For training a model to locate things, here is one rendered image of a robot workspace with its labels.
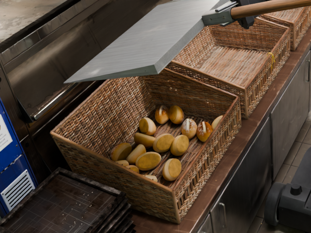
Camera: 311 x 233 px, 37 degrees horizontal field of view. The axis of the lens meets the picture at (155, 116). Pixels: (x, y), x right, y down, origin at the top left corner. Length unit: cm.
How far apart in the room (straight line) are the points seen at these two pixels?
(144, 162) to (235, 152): 35
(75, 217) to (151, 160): 45
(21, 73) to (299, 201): 127
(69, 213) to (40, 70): 51
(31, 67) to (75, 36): 23
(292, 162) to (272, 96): 63
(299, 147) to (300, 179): 46
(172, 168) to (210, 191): 16
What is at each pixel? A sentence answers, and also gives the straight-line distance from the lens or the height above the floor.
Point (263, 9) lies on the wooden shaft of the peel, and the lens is 123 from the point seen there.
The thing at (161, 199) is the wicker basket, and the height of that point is 68.
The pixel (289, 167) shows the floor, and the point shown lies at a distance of 257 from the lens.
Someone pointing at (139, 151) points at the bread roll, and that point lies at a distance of 175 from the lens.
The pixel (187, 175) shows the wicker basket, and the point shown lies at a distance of 150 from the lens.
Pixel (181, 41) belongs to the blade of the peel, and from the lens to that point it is 122.
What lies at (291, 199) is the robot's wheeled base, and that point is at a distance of 212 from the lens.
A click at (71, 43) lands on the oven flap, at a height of 105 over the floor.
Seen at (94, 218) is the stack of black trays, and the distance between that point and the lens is 136.
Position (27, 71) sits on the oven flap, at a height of 106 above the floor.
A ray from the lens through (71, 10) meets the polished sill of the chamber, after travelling 168.
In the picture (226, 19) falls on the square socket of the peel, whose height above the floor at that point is 121.
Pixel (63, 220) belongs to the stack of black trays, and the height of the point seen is 78.
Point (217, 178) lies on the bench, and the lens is 168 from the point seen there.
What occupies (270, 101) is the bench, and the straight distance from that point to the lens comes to 203.
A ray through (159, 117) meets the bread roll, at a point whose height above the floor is 63.
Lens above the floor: 175
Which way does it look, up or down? 35 degrees down
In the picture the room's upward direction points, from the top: 12 degrees counter-clockwise
